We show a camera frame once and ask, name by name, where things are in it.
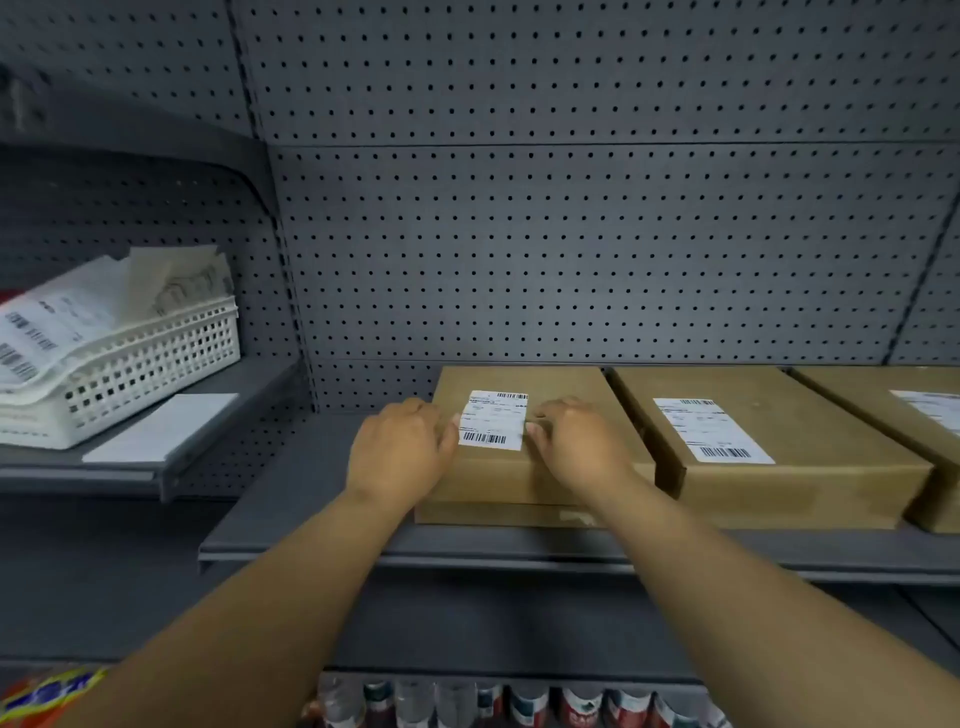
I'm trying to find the person's right hand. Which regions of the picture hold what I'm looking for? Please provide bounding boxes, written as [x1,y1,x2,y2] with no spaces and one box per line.
[524,397,640,501]

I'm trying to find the person's left hand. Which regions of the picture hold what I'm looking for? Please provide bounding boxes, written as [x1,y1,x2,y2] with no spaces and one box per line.
[346,397,461,511]

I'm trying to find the brown cardboard box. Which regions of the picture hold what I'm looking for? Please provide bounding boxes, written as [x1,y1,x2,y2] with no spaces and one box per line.
[413,365,658,529]
[608,365,935,531]
[791,365,960,535]

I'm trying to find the white barcode label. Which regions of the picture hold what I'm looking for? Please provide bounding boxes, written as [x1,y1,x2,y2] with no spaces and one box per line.
[889,389,960,440]
[457,389,530,452]
[652,397,777,466]

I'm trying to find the person's left forearm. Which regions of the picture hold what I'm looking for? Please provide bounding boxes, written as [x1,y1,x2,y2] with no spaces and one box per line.
[56,487,418,728]

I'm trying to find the person's right forearm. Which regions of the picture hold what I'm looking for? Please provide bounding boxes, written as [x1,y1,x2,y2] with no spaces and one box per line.
[581,468,960,728]

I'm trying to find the grey pegboard back panel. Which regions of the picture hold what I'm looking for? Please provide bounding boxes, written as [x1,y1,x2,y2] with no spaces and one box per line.
[0,0,960,496]

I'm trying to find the blank white paper pad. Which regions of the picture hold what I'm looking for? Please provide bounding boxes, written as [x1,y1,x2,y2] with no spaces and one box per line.
[80,392,240,465]

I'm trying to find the white plastic lattice basket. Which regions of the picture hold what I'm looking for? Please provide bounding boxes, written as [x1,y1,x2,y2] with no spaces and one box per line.
[0,296,243,451]

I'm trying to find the row of clear bottles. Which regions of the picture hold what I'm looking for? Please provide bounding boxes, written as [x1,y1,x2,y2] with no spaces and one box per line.
[303,674,481,728]

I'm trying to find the row of bottles below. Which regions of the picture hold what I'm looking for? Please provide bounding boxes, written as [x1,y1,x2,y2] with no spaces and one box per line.
[476,680,733,728]

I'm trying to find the white printed paper sheets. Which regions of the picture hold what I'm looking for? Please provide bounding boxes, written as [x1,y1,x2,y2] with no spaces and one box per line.
[0,254,136,395]

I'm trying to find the orange snack packet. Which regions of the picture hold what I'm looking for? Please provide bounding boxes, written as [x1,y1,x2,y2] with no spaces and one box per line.
[0,665,110,728]

